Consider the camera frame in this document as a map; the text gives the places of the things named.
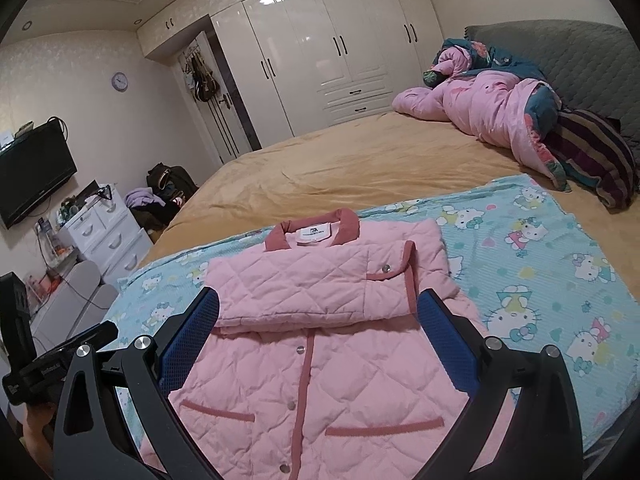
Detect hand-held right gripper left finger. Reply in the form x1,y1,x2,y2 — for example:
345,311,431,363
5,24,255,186
52,287,221,480

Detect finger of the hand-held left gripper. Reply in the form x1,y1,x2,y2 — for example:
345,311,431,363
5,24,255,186
50,322,119,361

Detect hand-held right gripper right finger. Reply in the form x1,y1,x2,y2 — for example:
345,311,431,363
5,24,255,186
417,287,583,480

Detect pink quilted jacket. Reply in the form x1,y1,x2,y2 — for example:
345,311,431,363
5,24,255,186
137,208,501,480

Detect purple clothes pile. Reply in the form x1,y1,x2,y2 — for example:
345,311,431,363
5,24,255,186
125,187,166,208

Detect person's left hand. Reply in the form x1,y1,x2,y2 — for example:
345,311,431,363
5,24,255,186
22,402,58,466

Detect white drawer chest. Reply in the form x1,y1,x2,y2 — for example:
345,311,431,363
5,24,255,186
57,182,155,286

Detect cartoon cat printed blanket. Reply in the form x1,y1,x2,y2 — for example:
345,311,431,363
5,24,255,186
102,174,640,461

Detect black television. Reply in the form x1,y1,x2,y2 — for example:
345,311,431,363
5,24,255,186
0,122,78,228

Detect black bag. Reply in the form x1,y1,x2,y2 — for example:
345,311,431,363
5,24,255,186
146,162,198,198

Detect bed with tan sheet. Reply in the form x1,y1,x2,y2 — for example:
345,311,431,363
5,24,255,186
140,110,640,461

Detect white door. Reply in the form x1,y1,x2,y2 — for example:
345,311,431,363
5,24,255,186
177,30,261,166

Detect dark striped blanket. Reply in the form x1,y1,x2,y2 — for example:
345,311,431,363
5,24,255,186
545,109,636,210

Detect pink floral duvet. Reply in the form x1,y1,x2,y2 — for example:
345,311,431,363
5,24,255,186
391,37,573,191

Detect hanging dark bags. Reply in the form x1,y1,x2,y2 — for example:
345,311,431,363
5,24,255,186
187,55,221,102

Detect white wardrobe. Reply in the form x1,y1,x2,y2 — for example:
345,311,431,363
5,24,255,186
137,0,446,148

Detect grey quilted headboard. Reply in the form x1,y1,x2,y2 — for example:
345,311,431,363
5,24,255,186
462,20,640,131

